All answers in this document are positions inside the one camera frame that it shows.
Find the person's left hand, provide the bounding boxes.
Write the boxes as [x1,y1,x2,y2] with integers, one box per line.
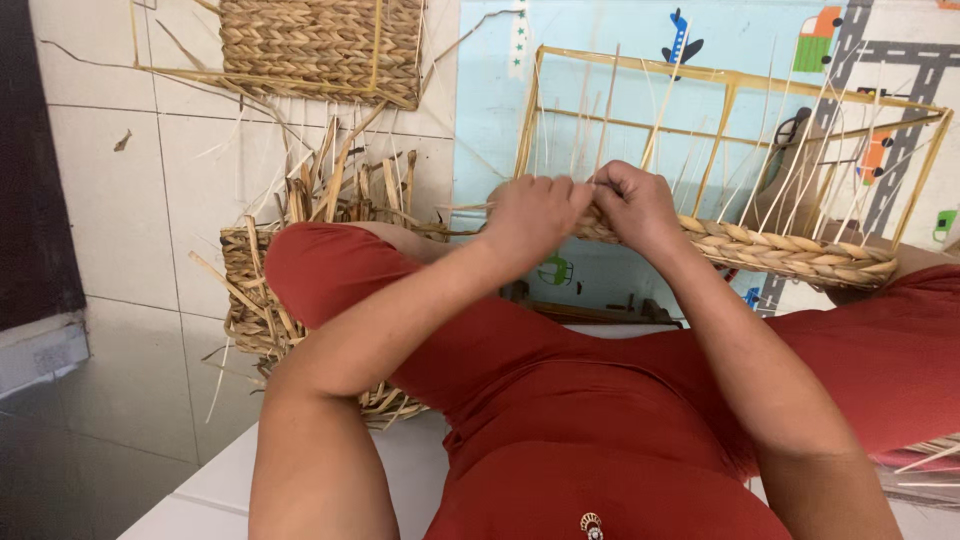
[478,174,595,265]

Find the person's right hand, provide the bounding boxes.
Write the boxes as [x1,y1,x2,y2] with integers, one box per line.
[590,159,685,249]

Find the unfinished woven basket frame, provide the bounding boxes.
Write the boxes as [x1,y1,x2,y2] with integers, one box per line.
[512,43,955,292]

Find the light blue printed play mat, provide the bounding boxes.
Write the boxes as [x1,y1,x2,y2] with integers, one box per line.
[452,0,960,316]

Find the person's red clothing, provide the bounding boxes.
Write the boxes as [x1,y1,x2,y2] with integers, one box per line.
[264,222,960,540]

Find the finished woven straw basket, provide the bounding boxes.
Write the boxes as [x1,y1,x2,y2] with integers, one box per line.
[131,0,426,112]

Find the partly woven basket with straws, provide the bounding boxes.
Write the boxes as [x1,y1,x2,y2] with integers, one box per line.
[187,101,451,430]

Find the loose straw bundle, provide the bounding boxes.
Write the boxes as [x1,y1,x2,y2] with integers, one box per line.
[873,433,960,511]

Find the black-handled scissors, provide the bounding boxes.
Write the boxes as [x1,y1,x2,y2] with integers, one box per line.
[772,106,814,148]

